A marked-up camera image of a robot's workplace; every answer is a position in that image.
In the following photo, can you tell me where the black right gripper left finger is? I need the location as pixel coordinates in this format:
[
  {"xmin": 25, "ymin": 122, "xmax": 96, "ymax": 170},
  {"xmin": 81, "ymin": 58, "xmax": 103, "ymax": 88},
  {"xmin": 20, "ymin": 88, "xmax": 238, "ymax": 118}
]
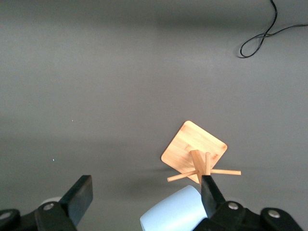
[{"xmin": 0, "ymin": 175, "xmax": 94, "ymax": 231}]

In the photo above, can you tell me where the wooden mug tree stand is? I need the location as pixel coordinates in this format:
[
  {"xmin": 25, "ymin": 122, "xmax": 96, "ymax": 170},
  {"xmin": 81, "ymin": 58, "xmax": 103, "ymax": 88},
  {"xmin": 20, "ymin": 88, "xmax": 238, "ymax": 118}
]
[{"xmin": 160, "ymin": 120, "xmax": 242, "ymax": 184}]

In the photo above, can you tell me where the light blue cup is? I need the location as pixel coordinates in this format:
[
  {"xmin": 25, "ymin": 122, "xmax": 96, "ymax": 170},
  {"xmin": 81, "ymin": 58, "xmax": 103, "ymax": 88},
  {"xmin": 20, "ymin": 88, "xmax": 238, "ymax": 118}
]
[{"xmin": 140, "ymin": 185, "xmax": 208, "ymax": 231}]

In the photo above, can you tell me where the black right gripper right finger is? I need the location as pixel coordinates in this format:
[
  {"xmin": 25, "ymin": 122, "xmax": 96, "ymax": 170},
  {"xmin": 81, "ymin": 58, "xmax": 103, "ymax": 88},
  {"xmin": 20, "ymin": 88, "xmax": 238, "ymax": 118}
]
[{"xmin": 196, "ymin": 175, "xmax": 304, "ymax": 231}]

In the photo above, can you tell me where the thin black table cable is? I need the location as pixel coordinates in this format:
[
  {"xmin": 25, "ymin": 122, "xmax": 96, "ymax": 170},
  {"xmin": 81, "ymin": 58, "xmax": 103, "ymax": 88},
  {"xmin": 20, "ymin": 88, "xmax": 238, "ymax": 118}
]
[{"xmin": 238, "ymin": 0, "xmax": 308, "ymax": 58}]

